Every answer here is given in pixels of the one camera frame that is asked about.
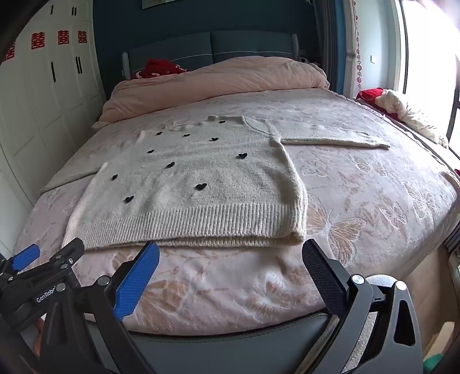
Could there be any grey curtain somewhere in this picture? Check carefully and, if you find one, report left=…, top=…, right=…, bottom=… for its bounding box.
left=312, top=0, right=346, bottom=98

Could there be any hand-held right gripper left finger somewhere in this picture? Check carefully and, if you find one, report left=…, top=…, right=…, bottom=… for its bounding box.
left=38, top=240, right=161, bottom=374

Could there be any pink duvet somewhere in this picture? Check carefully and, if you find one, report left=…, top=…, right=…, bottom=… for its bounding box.
left=91, top=56, right=330, bottom=130

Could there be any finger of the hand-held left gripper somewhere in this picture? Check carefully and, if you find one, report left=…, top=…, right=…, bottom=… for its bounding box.
left=47, top=237, right=86, bottom=270
left=0, top=244, right=41, bottom=274

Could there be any red hanging ornament string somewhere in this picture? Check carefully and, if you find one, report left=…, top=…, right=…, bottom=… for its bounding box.
left=354, top=0, right=363, bottom=89

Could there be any bed with blue headboard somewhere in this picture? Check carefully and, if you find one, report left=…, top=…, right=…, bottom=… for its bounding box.
left=12, top=30, right=460, bottom=346

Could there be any cream sweater with black hearts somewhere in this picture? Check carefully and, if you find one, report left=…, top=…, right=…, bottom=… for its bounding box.
left=39, top=115, right=392, bottom=250

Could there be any framed wall picture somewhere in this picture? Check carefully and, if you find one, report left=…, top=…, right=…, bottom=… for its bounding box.
left=141, top=0, right=195, bottom=10

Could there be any pink butterfly pattern blanket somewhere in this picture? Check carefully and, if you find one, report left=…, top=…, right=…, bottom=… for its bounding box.
left=12, top=86, right=460, bottom=337

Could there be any window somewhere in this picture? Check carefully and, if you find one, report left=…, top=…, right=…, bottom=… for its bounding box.
left=393, top=0, right=460, bottom=153

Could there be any crumpled white cloth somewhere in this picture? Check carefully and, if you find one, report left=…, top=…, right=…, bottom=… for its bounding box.
left=375, top=89, right=450, bottom=148

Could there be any white wardrobe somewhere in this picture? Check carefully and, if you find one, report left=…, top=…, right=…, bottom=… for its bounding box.
left=0, top=0, right=106, bottom=249

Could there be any red cloth on windowsill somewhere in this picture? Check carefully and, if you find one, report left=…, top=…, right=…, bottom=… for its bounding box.
left=356, top=87, right=386, bottom=106

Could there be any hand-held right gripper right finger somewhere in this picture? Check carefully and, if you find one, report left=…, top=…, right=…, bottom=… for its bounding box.
left=301, top=238, right=425, bottom=374

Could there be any green object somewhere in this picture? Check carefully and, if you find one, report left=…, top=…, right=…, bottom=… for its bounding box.
left=429, top=354, right=451, bottom=374

